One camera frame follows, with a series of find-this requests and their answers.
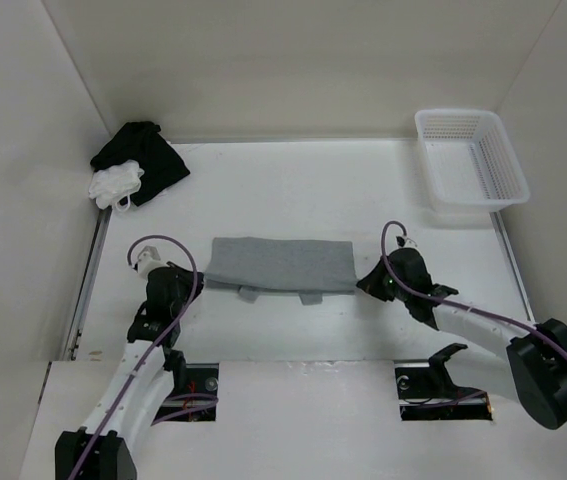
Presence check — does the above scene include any grey tank top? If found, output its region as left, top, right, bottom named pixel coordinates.
left=204, top=237, right=357, bottom=306

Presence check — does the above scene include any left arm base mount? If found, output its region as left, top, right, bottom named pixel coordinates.
left=154, top=363, right=220, bottom=423

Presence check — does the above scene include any black folded tank top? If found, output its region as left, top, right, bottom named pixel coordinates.
left=90, top=121, right=190, bottom=207

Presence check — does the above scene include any white folded tank top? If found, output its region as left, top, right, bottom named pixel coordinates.
left=88, top=160, right=144, bottom=212

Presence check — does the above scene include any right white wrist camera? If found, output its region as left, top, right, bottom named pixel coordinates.
left=396, top=235, right=418, bottom=249

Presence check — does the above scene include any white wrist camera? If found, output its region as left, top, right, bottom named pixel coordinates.
left=132, top=245, right=167, bottom=279
left=396, top=235, right=418, bottom=249

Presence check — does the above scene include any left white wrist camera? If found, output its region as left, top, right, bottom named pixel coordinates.
left=132, top=245, right=167, bottom=279

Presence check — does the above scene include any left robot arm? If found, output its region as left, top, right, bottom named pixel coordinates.
left=54, top=262, right=203, bottom=479

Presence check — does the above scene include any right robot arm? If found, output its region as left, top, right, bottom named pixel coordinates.
left=356, top=247, right=567, bottom=430

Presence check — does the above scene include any white plastic basket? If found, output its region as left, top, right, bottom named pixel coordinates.
left=414, top=108, right=530, bottom=215

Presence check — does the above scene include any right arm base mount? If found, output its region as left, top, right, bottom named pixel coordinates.
left=394, top=343, right=493, bottom=422

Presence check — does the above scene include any left aluminium table rail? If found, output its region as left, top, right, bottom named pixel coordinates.
left=59, top=209, right=112, bottom=361

